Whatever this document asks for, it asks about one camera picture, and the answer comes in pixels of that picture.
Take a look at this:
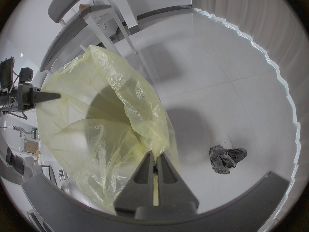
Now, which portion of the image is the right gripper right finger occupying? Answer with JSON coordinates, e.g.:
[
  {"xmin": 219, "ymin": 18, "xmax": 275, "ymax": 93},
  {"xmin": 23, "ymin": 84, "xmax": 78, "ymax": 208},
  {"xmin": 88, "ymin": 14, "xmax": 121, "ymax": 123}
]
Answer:
[{"xmin": 157, "ymin": 154, "xmax": 199, "ymax": 214}]

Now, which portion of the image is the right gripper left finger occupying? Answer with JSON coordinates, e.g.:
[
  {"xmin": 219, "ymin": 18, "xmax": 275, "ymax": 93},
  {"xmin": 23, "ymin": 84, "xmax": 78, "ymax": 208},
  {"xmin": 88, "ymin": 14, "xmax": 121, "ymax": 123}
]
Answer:
[{"xmin": 114, "ymin": 152, "xmax": 154, "ymax": 217}]

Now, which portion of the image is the yellow plastic bag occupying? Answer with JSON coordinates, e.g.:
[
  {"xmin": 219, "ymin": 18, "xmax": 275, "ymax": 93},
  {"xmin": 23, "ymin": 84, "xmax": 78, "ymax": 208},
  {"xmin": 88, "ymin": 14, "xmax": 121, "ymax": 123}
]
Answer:
[{"xmin": 36, "ymin": 45, "xmax": 180, "ymax": 213}]

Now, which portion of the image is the white trash bin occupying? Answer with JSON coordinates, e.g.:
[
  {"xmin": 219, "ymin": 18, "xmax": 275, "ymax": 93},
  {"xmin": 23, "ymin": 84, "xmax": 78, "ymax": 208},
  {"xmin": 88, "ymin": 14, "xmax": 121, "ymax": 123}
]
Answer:
[{"xmin": 61, "ymin": 178, "xmax": 97, "ymax": 208}]

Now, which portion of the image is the cardboard box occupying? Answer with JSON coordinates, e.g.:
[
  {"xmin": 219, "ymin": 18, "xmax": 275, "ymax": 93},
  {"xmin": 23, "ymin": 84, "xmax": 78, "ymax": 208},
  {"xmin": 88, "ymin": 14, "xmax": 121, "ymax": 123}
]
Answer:
[{"xmin": 25, "ymin": 140, "xmax": 38, "ymax": 153}]

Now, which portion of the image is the crumpled black plastic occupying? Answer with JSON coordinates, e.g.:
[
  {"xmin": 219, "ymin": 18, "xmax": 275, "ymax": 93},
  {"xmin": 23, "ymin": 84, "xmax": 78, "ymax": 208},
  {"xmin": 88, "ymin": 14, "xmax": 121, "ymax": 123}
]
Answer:
[{"xmin": 209, "ymin": 145, "xmax": 248, "ymax": 175}]

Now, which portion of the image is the white chair grey seat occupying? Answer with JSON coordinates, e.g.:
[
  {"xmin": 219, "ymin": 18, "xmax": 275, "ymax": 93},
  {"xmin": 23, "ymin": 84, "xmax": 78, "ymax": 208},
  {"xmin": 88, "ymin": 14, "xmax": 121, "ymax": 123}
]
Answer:
[{"xmin": 40, "ymin": 0, "xmax": 137, "ymax": 73}]

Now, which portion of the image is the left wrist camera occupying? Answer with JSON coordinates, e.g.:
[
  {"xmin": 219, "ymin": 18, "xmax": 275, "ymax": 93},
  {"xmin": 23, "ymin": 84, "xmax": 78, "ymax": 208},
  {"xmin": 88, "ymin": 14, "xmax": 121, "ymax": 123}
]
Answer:
[{"xmin": 19, "ymin": 67, "xmax": 33, "ymax": 82}]

